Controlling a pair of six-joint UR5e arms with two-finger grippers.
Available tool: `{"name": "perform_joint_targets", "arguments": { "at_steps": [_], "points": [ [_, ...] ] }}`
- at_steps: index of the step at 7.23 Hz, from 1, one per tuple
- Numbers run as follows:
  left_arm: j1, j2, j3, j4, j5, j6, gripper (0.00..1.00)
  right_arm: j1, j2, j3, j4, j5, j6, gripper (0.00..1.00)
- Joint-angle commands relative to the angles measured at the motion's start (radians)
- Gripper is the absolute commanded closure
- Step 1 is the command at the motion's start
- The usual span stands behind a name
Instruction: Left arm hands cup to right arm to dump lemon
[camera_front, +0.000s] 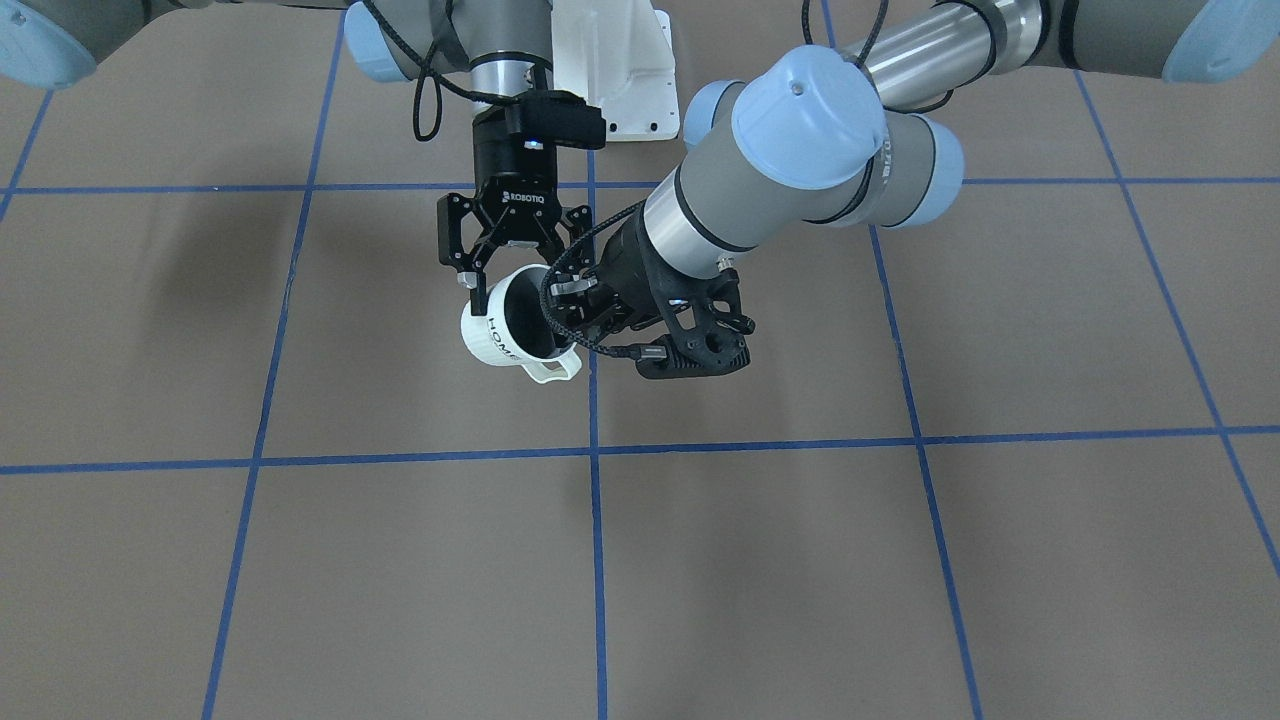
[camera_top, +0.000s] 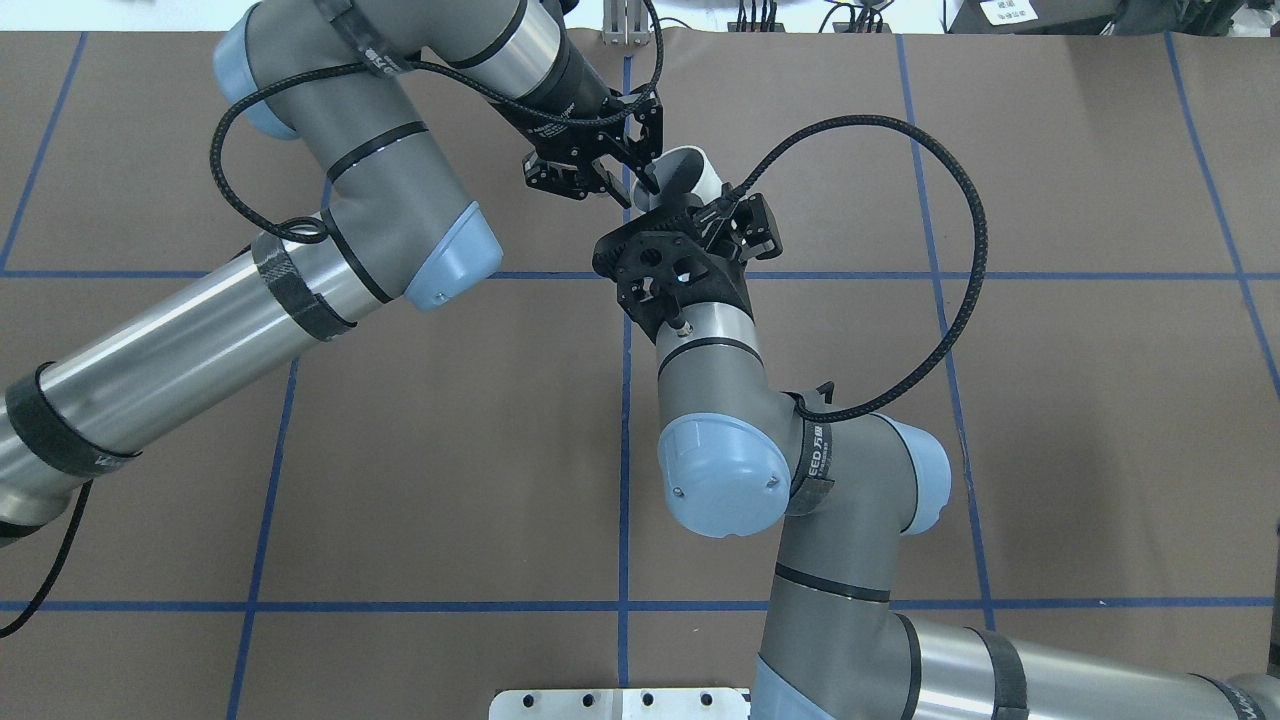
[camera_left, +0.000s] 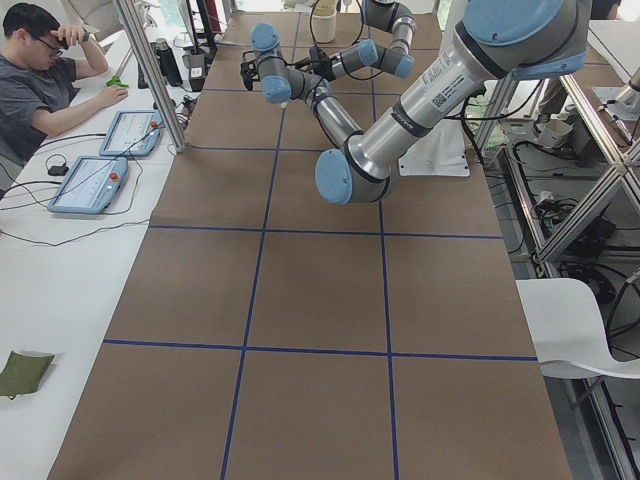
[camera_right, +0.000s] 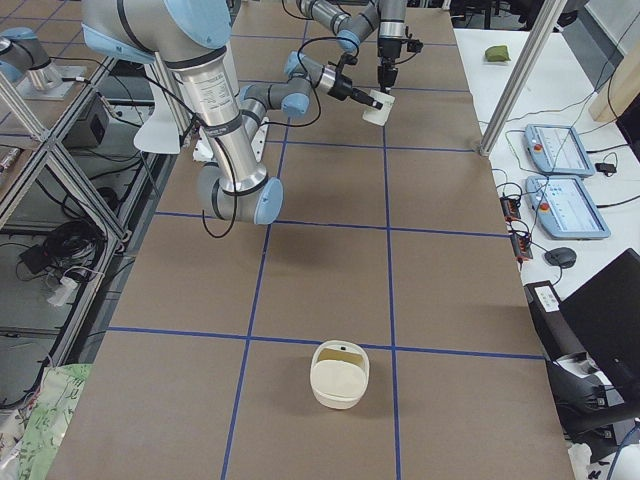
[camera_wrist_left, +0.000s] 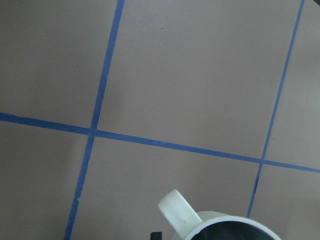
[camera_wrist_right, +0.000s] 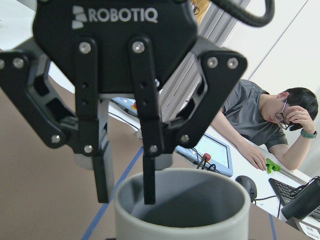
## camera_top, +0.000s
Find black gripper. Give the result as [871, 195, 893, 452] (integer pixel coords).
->
[520, 85, 666, 209]
[650, 193, 785, 301]

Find white mug with HOME print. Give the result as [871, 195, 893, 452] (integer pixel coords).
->
[631, 145, 724, 211]

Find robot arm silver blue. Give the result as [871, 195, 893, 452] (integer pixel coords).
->
[653, 301, 1277, 719]
[1, 1, 662, 544]

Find black box with label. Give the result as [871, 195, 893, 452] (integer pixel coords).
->
[945, 1, 1121, 35]

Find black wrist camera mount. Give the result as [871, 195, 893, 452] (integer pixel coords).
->
[591, 228, 754, 342]

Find aluminium frame post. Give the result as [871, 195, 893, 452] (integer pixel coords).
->
[600, 0, 654, 47]

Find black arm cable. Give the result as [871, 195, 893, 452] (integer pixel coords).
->
[716, 114, 989, 421]

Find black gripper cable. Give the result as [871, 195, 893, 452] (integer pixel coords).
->
[207, 0, 666, 246]

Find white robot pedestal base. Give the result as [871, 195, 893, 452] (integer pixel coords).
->
[488, 687, 751, 719]

